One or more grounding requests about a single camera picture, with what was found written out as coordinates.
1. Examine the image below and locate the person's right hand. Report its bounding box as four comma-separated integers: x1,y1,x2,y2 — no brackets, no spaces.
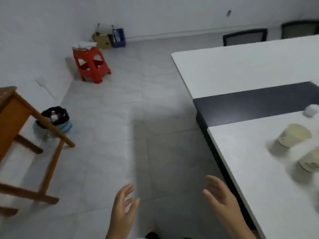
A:
202,175,250,239

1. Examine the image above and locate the person's left hand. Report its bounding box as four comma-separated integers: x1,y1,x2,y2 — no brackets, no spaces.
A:
106,183,141,239

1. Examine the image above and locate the white thermos stopper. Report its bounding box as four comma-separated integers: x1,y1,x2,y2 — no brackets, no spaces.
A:
303,104,319,118

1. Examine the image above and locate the white conference table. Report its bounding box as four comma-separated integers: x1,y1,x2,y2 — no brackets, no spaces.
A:
171,35,319,239

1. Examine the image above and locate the blue bin black bag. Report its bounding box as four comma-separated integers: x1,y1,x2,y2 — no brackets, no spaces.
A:
35,106,73,134

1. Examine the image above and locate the small wooden side table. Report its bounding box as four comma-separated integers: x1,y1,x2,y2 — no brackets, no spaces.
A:
0,86,76,217

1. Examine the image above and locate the red plastic stool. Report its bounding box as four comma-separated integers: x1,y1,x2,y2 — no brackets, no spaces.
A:
72,46,112,84

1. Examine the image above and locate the blue file box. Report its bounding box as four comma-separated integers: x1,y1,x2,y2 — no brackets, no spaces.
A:
111,28,126,48

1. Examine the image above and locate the brown cardboard box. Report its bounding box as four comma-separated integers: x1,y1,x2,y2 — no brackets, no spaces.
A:
92,32,113,49

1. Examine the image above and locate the black mesh office chair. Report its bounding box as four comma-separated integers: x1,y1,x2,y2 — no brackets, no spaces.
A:
222,28,268,46
281,20,319,40

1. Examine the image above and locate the clear plastic container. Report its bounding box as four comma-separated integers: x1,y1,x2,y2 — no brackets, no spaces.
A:
96,23,115,35

